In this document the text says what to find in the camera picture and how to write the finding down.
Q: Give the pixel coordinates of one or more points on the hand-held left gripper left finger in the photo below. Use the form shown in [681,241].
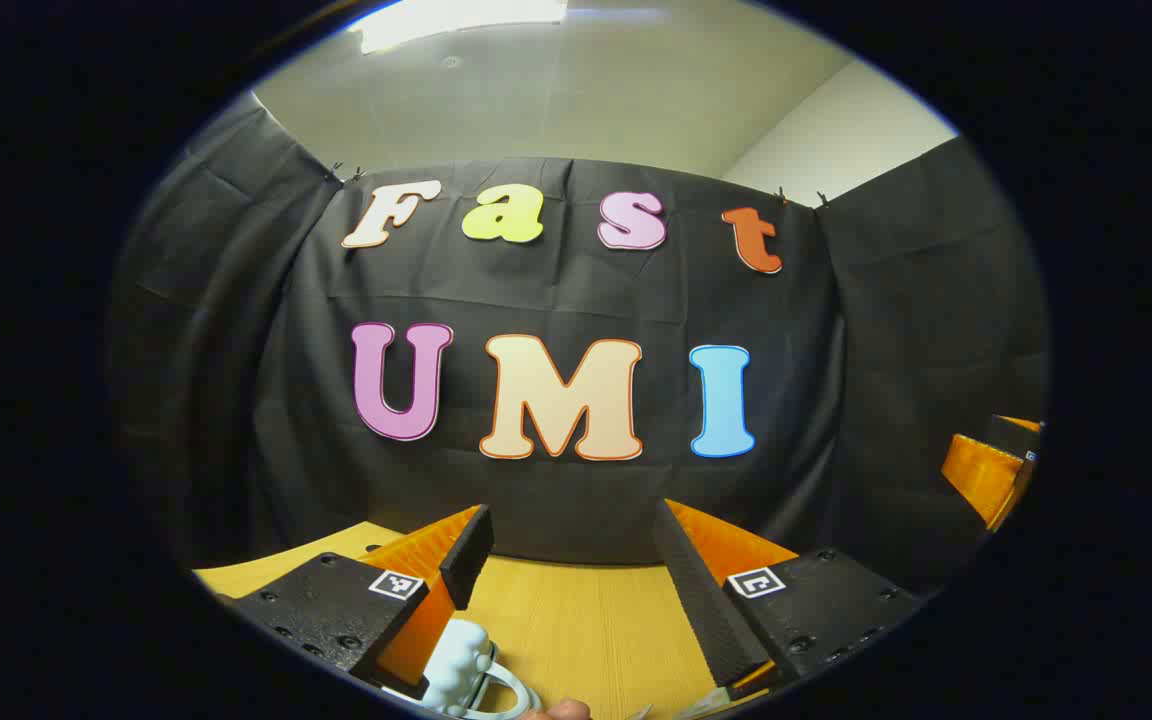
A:
[466,560]

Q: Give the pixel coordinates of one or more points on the black backdrop cloth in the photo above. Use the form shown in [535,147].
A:
[836,350]

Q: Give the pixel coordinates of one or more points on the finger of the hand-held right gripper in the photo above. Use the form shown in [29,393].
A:
[981,475]

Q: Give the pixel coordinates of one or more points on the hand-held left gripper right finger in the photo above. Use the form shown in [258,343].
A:
[701,600]

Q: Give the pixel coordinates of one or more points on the silver cosmetic tube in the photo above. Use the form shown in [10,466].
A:
[641,713]
[706,705]

